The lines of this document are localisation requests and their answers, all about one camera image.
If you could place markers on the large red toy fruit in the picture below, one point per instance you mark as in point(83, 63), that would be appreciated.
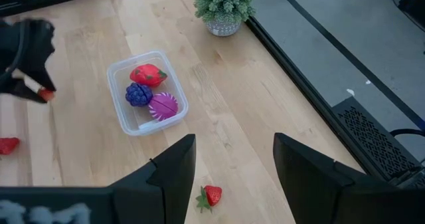
point(147, 75)

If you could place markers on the purple toy onion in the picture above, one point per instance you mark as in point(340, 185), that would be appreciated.
point(163, 106)

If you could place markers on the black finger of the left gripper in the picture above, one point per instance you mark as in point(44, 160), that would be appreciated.
point(44, 74)
point(16, 88)

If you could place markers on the clear plastic tupperware container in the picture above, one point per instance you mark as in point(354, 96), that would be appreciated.
point(142, 126)

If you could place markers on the small red toy strawberry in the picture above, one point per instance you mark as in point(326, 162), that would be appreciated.
point(212, 194)
point(47, 95)
point(8, 146)

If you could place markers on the dark blue toy berry cluster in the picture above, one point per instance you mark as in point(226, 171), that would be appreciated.
point(138, 94)

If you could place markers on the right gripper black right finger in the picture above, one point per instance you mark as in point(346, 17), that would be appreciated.
point(315, 190)

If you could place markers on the green potted plant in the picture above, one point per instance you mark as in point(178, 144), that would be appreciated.
point(225, 4)

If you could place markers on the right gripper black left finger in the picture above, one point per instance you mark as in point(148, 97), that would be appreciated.
point(166, 190)

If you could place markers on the black perforated computer box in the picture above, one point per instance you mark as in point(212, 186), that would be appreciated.
point(375, 141)

